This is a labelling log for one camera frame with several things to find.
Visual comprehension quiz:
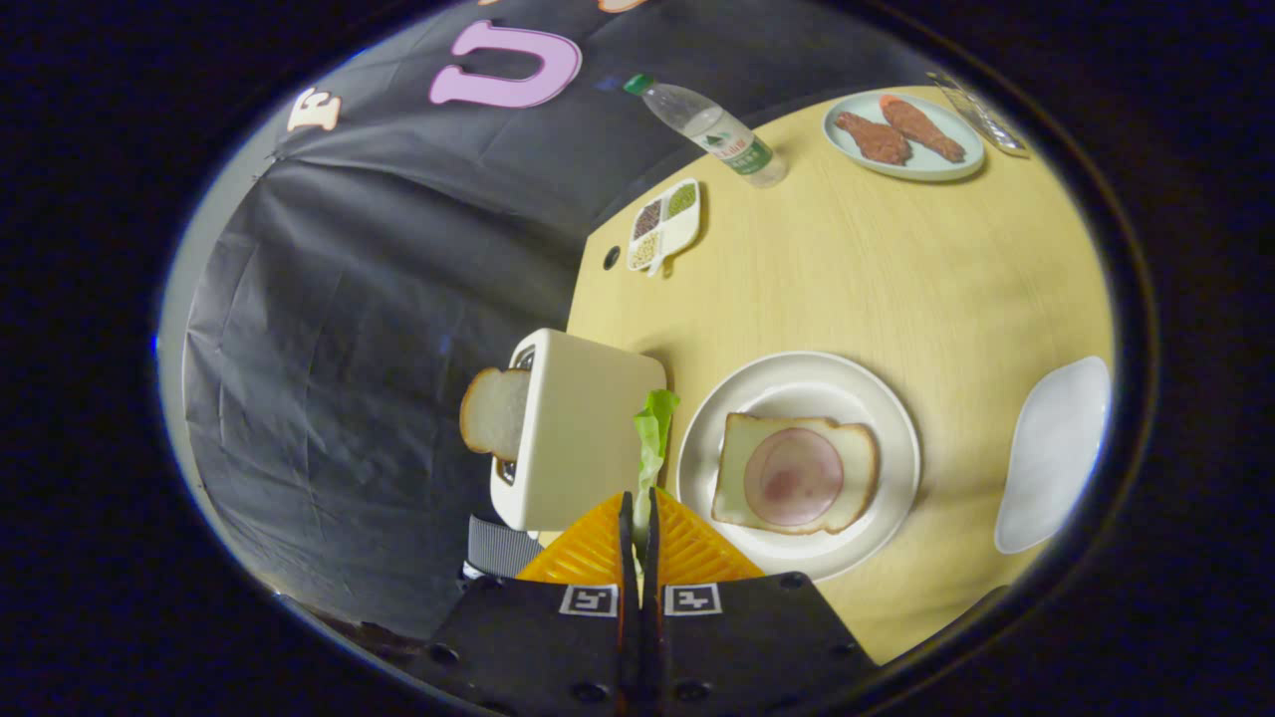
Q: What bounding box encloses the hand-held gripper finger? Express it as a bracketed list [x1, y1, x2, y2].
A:
[642, 486, 878, 717]
[428, 490, 638, 717]

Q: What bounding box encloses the green lettuce leaf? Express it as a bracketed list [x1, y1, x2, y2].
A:
[634, 389, 681, 544]

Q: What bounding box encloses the toasted bread slice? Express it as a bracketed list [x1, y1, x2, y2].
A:
[459, 366, 532, 462]

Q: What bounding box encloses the white sandwich bread slice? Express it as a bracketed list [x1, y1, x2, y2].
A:
[711, 412, 881, 536]

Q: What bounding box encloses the white toaster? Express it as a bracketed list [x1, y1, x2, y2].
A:
[490, 329, 668, 532]

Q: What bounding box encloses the pink ham slice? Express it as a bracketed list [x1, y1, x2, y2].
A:
[743, 427, 846, 528]

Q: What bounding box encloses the round white plate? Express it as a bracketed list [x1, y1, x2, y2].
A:
[676, 351, 922, 583]

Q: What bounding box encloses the white divided dish with beans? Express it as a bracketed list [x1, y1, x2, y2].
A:
[627, 178, 702, 277]

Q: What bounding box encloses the white irregular plate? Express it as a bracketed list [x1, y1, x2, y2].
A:
[994, 356, 1112, 555]

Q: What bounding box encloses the clear bottle with green cap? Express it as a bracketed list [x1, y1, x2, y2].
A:
[625, 73, 789, 189]

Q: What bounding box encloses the brown meat piece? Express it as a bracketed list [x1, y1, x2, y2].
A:
[835, 111, 912, 166]

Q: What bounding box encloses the pale blue plate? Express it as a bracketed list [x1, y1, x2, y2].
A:
[823, 91, 986, 182]

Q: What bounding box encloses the reddish meat piece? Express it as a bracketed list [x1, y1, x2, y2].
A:
[880, 95, 967, 163]

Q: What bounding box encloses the clear glass cup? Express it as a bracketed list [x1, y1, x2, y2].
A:
[926, 70, 1030, 158]

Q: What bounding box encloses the grey ribbed strap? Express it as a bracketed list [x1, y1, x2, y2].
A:
[466, 514, 545, 580]

